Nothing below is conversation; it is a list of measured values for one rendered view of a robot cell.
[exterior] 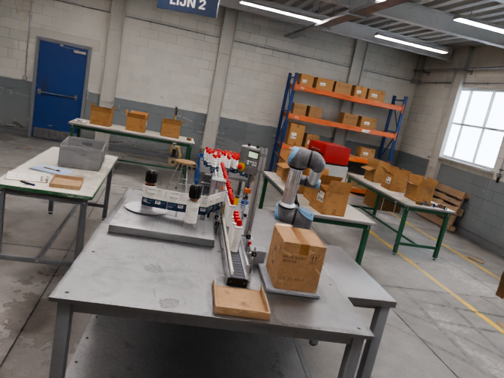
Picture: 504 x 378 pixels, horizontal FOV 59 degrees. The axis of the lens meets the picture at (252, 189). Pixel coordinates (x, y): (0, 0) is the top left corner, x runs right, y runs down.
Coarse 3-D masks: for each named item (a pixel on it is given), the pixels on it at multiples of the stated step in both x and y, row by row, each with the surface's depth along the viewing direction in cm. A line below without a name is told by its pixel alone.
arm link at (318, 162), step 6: (312, 156) 282; (318, 156) 283; (312, 162) 282; (318, 162) 283; (324, 162) 287; (312, 168) 286; (318, 168) 286; (324, 168) 291; (312, 174) 301; (318, 174) 298; (306, 180) 320; (312, 180) 309; (318, 180) 312; (306, 186) 323; (312, 186) 320; (318, 186) 320
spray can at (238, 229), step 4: (240, 220) 267; (236, 224) 268; (240, 224) 268; (236, 228) 267; (240, 228) 267; (236, 232) 268; (240, 232) 268; (232, 236) 270; (236, 236) 268; (240, 236) 270; (232, 240) 269; (236, 240) 269; (232, 244) 270; (236, 244) 269; (232, 248) 270; (236, 248) 270; (232, 252) 270; (236, 252) 271
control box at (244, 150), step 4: (244, 148) 312; (248, 148) 311; (252, 148) 310; (256, 148) 309; (260, 148) 314; (240, 152) 315; (244, 152) 313; (260, 152) 307; (240, 156) 315; (244, 156) 313; (240, 160) 315; (244, 160) 313; (256, 160) 309; (244, 164) 314; (244, 168) 314; (248, 168) 313; (252, 168) 311; (256, 168) 309; (244, 172) 315; (248, 172) 313; (252, 172) 311; (256, 172) 310
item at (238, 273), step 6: (222, 222) 328; (228, 228) 316; (228, 258) 260; (234, 258) 262; (240, 258) 263; (228, 264) 256; (234, 264) 252; (240, 264) 254; (234, 270) 244; (240, 270) 246; (234, 276) 236; (240, 276) 238
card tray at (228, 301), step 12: (216, 288) 228; (228, 288) 231; (240, 288) 234; (216, 300) 215; (228, 300) 218; (240, 300) 220; (252, 300) 223; (264, 300) 222; (216, 312) 203; (228, 312) 203; (240, 312) 204; (252, 312) 205; (264, 312) 206
